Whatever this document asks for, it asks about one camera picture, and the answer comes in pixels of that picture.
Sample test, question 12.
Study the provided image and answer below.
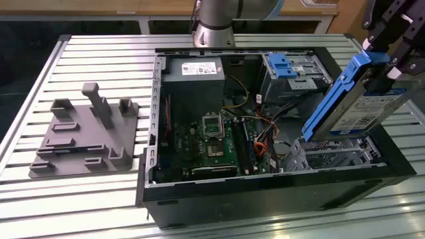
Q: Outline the coloured wire bundle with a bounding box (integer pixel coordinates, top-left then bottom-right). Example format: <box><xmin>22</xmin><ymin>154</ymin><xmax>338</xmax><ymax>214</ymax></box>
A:
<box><xmin>257</xmin><ymin>116</ymin><xmax>279</xmax><ymax>146</ymax></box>

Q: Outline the metal drive cage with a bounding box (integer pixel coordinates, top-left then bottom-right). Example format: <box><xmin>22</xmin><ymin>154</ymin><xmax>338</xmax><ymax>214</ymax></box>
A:
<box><xmin>259</xmin><ymin>53</ymin><xmax>333</xmax><ymax>105</ymax></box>

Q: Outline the orange data cable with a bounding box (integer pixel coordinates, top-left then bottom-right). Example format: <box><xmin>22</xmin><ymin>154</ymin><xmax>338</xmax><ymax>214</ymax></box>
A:
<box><xmin>253</xmin><ymin>141</ymin><xmax>267</xmax><ymax>159</ymax></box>

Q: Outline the yellow power wire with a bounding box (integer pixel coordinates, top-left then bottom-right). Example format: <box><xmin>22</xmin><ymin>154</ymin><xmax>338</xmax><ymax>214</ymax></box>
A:
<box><xmin>222</xmin><ymin>75</ymin><xmax>250</xmax><ymax>110</ymax></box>

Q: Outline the blue plastic drive latch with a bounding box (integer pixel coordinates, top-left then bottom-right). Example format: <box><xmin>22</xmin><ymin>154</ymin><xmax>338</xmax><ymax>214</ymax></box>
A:
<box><xmin>267</xmin><ymin>53</ymin><xmax>298</xmax><ymax>79</ymax></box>

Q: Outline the black power supply unit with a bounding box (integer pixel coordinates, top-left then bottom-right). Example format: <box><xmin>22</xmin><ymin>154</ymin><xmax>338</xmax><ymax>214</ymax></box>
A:
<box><xmin>161</xmin><ymin>57</ymin><xmax>226</xmax><ymax>120</ymax></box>

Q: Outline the CPU socket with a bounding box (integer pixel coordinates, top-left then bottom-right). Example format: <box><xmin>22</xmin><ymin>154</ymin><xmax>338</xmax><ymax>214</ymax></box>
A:
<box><xmin>201</xmin><ymin>112</ymin><xmax>226</xmax><ymax>140</ymax></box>

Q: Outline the black RAM slot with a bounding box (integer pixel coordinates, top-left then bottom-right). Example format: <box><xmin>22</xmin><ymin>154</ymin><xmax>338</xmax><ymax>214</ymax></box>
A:
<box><xmin>230</xmin><ymin>117</ymin><xmax>249</xmax><ymax>175</ymax></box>

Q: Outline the hard disk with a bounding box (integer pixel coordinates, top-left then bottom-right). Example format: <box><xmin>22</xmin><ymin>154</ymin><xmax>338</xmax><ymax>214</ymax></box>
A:
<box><xmin>301</xmin><ymin>51</ymin><xmax>409</xmax><ymax>142</ymax></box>

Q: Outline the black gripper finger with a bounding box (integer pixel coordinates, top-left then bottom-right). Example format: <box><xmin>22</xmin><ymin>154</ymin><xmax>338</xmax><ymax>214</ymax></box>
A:
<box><xmin>361</xmin><ymin>0</ymin><xmax>405</xmax><ymax>94</ymax></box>
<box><xmin>383</xmin><ymin>0</ymin><xmax>425</xmax><ymax>79</ymax></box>

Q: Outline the black graphics card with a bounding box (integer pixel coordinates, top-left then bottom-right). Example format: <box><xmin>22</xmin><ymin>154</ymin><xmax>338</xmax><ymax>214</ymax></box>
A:
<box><xmin>181</xmin><ymin>165</ymin><xmax>238</xmax><ymax>179</ymax></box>

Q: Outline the black power wire bundle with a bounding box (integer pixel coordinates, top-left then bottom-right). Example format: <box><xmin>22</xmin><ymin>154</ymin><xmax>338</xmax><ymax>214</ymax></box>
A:
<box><xmin>270</xmin><ymin>98</ymin><xmax>311</xmax><ymax>124</ymax></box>

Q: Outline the wooden cabinet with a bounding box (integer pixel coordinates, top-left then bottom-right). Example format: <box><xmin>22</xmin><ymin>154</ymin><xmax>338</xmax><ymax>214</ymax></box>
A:
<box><xmin>0</xmin><ymin>0</ymin><xmax>366</xmax><ymax>34</ymax></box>

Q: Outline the grey plastic parts rack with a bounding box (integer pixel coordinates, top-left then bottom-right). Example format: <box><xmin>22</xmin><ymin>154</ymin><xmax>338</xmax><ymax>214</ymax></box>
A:
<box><xmin>28</xmin><ymin>82</ymin><xmax>140</xmax><ymax>180</ymax></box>

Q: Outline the metal disk bay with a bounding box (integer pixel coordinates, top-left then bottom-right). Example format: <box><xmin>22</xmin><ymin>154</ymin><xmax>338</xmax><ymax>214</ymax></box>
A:
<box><xmin>286</xmin><ymin>135</ymin><xmax>389</xmax><ymax>173</ymax></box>

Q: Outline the black open PC case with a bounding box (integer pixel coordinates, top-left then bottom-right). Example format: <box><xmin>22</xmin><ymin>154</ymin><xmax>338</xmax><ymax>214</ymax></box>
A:
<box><xmin>134</xmin><ymin>46</ymin><xmax>418</xmax><ymax>230</ymax></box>

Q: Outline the green motherboard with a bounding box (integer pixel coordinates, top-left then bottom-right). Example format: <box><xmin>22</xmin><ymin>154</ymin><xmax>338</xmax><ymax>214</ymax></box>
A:
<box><xmin>157</xmin><ymin>109</ymin><xmax>266</xmax><ymax>180</ymax></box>

